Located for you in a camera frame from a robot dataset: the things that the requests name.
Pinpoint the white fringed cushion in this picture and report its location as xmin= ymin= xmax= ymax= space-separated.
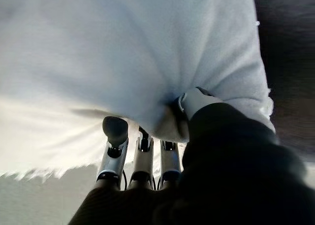
xmin=0 ymin=0 xmax=277 ymax=182

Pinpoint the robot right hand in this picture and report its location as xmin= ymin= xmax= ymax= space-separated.
xmin=67 ymin=86 xmax=315 ymax=225

